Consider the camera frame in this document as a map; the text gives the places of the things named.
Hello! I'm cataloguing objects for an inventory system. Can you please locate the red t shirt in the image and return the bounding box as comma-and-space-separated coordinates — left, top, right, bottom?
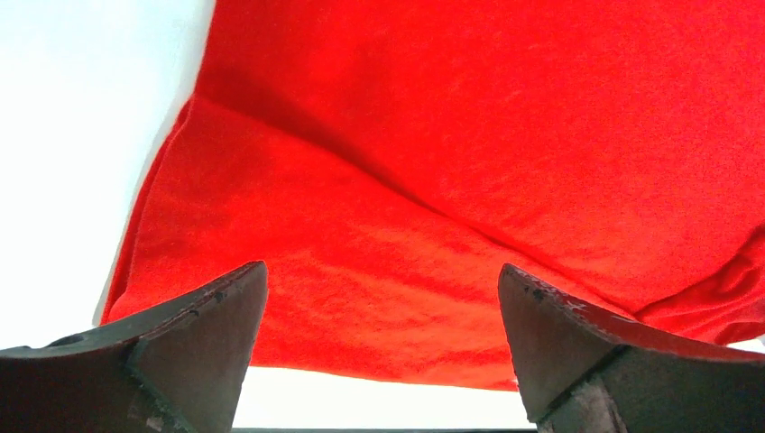
102, 1, 764, 390

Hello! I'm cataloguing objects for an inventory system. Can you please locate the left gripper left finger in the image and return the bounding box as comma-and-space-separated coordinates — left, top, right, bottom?
1, 262, 267, 432

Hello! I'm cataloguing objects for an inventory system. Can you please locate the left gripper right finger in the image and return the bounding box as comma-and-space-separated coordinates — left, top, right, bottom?
498, 264, 764, 432

